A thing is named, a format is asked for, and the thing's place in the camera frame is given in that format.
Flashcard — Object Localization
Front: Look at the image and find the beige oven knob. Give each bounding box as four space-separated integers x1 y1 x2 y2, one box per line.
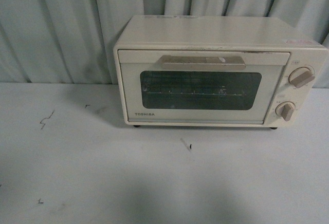
275 101 296 122
288 67 315 88

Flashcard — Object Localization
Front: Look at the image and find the upper beige oven knob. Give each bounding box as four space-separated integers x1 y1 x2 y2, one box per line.
288 67 315 88

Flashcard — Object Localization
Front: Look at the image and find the oven door with beige handle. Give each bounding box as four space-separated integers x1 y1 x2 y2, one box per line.
118 49 290 125

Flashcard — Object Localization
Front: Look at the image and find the wire oven rack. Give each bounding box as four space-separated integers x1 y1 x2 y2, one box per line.
140 71 247 97

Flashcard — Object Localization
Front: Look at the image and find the pale curtain backdrop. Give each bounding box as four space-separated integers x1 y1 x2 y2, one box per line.
1 0 328 84

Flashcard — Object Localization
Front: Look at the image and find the cream Toshiba toaster oven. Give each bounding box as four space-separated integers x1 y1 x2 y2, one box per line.
114 15 328 129

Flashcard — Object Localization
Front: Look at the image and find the lower beige oven knob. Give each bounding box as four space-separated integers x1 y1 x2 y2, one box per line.
275 101 296 122

